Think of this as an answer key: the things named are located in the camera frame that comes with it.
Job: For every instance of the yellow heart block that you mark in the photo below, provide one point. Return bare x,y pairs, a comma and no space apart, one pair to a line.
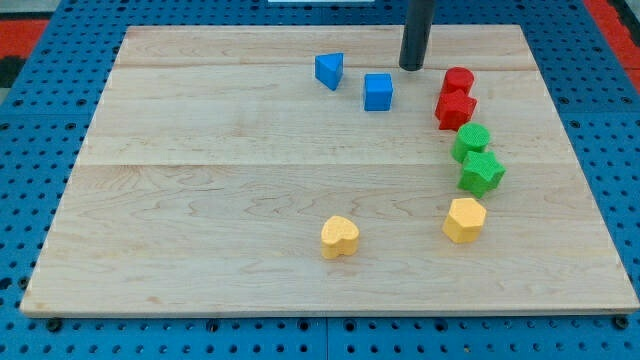
339,237

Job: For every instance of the light wooden board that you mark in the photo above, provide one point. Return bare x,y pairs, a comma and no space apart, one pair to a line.
214,158

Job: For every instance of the blue cube block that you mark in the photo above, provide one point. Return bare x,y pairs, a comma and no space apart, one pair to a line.
377,92

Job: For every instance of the blue triangle block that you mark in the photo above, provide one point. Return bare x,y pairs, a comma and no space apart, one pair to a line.
328,69

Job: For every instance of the yellow hexagon block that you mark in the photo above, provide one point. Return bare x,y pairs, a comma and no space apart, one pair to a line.
464,221

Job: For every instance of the red star block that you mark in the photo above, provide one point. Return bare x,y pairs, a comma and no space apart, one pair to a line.
454,109

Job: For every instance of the green cylinder block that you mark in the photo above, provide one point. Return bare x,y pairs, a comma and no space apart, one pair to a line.
470,137

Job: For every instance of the green star block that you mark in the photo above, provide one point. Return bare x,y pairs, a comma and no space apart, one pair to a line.
481,172

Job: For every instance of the red cylinder block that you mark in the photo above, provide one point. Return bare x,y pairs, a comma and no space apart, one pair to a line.
458,79

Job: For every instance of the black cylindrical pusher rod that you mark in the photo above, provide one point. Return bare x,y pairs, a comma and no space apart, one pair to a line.
416,33

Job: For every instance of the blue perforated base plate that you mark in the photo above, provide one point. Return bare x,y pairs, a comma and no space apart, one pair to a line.
48,109

